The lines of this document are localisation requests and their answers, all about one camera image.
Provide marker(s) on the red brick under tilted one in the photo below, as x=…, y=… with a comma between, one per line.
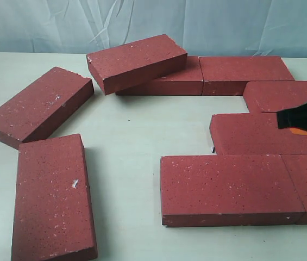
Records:
x=187, y=82

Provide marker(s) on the white wrinkled backdrop curtain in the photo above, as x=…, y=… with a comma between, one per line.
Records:
x=200, y=27

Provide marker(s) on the large red brick front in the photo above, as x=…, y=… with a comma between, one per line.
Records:
x=235, y=190

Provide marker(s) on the orange tipped right gripper finger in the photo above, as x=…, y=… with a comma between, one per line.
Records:
x=298, y=131

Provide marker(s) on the red brick right edge row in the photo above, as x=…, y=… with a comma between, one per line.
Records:
x=273, y=96

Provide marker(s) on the red brick with white mark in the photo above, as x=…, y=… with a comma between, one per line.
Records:
x=53, y=218

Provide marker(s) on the red brick back row right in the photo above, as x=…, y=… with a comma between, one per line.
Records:
x=228, y=76

